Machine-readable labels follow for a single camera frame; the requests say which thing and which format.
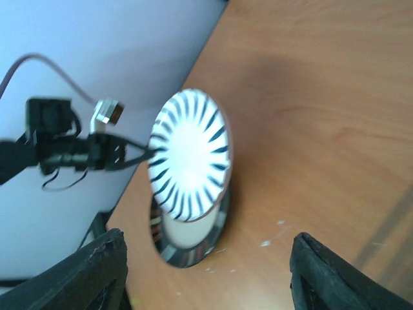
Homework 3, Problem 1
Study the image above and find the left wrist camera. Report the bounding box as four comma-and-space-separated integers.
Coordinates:
90, 98, 125, 134

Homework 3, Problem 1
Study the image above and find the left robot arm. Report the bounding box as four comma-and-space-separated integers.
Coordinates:
1, 98, 154, 184

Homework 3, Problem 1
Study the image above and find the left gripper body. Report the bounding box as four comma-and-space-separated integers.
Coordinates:
87, 133, 126, 171

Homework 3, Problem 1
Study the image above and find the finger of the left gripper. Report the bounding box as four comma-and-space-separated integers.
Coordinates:
124, 138, 155, 154
119, 151, 154, 169

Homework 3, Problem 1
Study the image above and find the dark patterned plate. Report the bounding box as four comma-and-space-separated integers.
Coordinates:
150, 190, 230, 269

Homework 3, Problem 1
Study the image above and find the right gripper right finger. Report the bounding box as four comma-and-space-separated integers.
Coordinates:
290, 232, 412, 310

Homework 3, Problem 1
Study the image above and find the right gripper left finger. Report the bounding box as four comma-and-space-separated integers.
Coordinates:
1, 229, 128, 309

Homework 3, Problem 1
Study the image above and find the white blue striped plate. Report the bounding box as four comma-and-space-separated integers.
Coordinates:
148, 88, 233, 222

